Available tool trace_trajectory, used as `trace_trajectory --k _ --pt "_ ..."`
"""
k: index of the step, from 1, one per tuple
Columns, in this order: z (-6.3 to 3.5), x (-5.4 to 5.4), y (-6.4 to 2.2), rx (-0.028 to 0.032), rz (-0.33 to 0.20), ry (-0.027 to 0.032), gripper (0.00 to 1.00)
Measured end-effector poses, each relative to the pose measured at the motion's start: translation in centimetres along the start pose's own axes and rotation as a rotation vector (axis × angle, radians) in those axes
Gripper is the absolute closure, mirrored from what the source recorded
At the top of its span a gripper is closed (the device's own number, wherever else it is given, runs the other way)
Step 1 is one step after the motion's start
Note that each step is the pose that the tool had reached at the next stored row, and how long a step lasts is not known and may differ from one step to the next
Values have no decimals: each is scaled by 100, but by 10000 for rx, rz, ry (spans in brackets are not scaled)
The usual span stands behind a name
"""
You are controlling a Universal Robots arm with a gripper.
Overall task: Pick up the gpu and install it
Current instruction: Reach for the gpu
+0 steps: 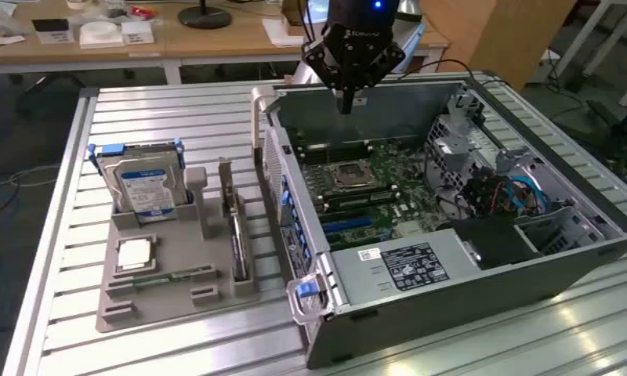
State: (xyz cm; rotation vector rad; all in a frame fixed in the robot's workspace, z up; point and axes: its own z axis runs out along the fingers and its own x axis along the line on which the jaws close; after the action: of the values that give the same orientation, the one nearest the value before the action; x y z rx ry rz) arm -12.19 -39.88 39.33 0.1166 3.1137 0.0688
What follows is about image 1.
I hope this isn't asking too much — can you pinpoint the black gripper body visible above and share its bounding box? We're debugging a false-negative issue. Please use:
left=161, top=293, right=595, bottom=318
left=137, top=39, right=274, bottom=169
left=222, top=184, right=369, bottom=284
left=320, top=0, right=399, bottom=92

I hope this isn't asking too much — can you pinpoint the Nvidia graphics card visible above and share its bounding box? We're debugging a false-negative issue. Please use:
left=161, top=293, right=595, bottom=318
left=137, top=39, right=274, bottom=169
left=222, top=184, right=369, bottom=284
left=217, top=156, right=253, bottom=281

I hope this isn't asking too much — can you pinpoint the white paper stack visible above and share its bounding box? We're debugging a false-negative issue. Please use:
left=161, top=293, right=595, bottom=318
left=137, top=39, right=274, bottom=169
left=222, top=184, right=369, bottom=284
left=262, top=17, right=304, bottom=47

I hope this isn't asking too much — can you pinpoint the brown cardboard box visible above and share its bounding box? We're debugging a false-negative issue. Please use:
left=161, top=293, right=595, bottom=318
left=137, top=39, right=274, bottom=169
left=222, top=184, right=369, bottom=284
left=284, top=0, right=308, bottom=27

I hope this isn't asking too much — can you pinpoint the wooden cabinet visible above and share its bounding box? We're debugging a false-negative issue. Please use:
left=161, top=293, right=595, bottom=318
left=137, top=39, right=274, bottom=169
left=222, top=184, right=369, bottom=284
left=420, top=0, right=579, bottom=91

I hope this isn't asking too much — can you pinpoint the black round lamp base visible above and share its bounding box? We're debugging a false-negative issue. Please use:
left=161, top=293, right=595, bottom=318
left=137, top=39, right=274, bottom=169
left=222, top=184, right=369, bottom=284
left=176, top=0, right=233, bottom=31

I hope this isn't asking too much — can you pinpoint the perforated metal drive cage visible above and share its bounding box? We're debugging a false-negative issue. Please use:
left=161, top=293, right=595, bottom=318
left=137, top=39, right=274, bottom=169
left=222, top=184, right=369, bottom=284
left=425, top=113, right=503, bottom=189

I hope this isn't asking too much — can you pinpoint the metal CPU socket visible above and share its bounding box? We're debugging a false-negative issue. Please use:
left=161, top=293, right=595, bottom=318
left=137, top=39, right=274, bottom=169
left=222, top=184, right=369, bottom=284
left=330, top=161, right=380, bottom=189

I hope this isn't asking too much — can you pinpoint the green Dell motherboard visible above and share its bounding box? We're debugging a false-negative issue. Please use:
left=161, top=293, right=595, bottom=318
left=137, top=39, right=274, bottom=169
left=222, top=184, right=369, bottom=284
left=292, top=139, right=451, bottom=251

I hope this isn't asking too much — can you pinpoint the plain white box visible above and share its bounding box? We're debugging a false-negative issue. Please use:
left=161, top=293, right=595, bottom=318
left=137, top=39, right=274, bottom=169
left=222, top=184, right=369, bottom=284
left=119, top=21, right=157, bottom=46

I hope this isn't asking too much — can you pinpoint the black stand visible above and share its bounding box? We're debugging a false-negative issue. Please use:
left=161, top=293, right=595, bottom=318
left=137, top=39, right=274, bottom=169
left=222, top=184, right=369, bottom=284
left=584, top=97, right=627, bottom=173

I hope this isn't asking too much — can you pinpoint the hard disk with blue carrier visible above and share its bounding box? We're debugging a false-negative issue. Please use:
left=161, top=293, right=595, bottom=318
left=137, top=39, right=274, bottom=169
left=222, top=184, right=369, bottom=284
left=87, top=136, right=188, bottom=226

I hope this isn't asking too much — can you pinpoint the wooden desk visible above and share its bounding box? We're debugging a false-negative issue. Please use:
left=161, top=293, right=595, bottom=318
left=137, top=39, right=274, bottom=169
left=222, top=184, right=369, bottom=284
left=0, top=0, right=451, bottom=75

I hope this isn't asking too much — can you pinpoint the white box with black lid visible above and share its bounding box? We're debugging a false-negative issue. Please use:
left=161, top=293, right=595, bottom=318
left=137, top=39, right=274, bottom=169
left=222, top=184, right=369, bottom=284
left=30, top=18, right=74, bottom=45

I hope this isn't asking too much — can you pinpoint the grey power supply unit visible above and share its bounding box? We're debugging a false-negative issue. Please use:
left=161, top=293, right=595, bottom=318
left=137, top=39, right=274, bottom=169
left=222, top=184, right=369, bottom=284
left=328, top=229, right=481, bottom=306

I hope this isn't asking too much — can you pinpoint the black chair base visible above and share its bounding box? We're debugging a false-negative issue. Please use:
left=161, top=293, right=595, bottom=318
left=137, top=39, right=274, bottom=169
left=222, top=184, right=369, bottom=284
left=11, top=72, right=87, bottom=117

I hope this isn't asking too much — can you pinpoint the grey metal disk bay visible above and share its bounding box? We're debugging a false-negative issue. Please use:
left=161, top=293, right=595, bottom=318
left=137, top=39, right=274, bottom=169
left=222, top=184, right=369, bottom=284
left=512, top=203, right=607, bottom=255

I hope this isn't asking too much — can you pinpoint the clear plastic bag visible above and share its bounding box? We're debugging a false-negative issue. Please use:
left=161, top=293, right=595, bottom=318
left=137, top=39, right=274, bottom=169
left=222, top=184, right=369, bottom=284
left=0, top=9, right=30, bottom=36

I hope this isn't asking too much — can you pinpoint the silver CPU chip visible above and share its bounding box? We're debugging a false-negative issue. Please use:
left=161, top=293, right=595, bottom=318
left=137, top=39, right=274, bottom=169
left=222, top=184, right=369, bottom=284
left=114, top=237, right=161, bottom=272

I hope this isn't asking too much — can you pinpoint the green RAM stick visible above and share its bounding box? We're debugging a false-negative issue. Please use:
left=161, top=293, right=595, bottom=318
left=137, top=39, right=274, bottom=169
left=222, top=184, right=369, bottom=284
left=129, top=268, right=213, bottom=286

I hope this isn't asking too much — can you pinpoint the dark grey open PC case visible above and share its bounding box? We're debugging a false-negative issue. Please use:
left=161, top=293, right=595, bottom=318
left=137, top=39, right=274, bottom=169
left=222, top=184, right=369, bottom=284
left=249, top=76, right=627, bottom=371

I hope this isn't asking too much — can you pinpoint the grey plastic parts rack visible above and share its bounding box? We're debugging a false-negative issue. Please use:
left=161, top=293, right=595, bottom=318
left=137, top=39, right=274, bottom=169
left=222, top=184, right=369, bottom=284
left=93, top=166, right=262, bottom=334

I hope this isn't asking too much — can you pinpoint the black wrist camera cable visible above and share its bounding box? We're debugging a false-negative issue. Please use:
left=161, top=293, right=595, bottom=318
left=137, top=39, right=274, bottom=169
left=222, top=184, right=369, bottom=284
left=296, top=0, right=317, bottom=44

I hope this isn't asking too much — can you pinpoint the black power cable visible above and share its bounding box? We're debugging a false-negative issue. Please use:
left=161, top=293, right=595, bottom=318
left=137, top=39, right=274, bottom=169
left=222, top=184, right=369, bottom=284
left=396, top=58, right=508, bottom=93

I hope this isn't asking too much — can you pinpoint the black wire bundle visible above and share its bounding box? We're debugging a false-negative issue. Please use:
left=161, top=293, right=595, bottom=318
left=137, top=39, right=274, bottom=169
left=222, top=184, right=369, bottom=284
left=432, top=172, right=508, bottom=220

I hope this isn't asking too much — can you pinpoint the blue SATA wire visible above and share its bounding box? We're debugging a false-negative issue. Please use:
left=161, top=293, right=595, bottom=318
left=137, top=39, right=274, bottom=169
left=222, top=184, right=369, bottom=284
left=505, top=175, right=549, bottom=216

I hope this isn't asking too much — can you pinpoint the white table frame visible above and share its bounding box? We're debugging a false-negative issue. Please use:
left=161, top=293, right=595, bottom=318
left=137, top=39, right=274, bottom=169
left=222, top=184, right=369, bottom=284
left=547, top=0, right=627, bottom=107

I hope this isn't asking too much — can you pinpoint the white floor cable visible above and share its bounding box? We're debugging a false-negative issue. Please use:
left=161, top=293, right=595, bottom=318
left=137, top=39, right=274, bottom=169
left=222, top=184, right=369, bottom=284
left=0, top=164, right=58, bottom=187

